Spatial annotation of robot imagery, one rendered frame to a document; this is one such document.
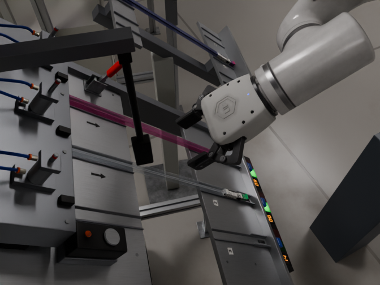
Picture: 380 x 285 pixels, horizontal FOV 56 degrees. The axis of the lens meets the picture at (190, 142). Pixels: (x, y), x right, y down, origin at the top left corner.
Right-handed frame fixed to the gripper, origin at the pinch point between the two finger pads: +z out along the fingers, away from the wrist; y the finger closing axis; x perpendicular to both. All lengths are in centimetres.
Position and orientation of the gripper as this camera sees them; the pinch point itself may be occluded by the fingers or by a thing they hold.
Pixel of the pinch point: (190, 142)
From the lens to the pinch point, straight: 63.0
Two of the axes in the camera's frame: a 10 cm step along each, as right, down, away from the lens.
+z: -7.9, 4.9, 3.7
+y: 2.3, 7.9, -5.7
